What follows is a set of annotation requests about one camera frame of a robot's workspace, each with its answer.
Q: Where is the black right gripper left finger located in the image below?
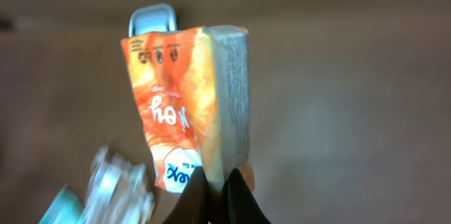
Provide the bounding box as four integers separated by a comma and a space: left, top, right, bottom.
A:
163, 168, 208, 224

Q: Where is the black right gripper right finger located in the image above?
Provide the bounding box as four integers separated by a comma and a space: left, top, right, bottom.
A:
223, 168, 271, 224

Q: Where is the clear bag bread package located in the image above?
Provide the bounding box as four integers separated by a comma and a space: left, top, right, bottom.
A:
81, 146, 155, 224

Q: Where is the orange tissue pack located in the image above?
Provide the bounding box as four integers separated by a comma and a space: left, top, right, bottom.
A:
121, 25, 255, 193

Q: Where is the mint green wipes pack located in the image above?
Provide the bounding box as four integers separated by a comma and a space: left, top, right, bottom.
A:
39, 185, 82, 224

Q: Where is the white barcode scanner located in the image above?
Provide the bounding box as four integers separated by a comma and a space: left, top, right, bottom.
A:
128, 3, 178, 37

